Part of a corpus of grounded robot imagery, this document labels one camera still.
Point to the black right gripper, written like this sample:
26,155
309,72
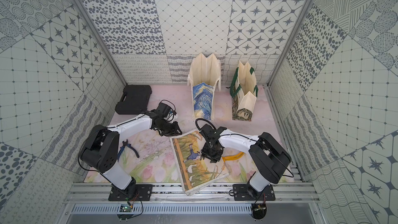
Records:
204,154

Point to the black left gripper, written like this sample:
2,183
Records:
168,127

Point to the yellow-handled cartoon canvas bag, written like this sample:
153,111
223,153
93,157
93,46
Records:
196,172

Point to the green-handled floral canvas bag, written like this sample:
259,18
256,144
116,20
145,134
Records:
244,92

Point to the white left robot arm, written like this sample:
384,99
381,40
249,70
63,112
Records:
101,148

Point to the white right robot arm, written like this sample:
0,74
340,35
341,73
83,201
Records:
270,158

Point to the starry night canvas bag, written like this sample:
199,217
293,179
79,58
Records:
204,78

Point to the black plastic tool case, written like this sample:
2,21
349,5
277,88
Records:
134,100

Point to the right round circuit board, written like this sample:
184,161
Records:
258,211

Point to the left green circuit board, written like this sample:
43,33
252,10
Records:
125,213

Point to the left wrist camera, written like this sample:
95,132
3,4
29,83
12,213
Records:
167,110

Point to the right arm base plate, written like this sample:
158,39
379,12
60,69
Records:
244,192

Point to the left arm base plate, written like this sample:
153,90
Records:
141,192

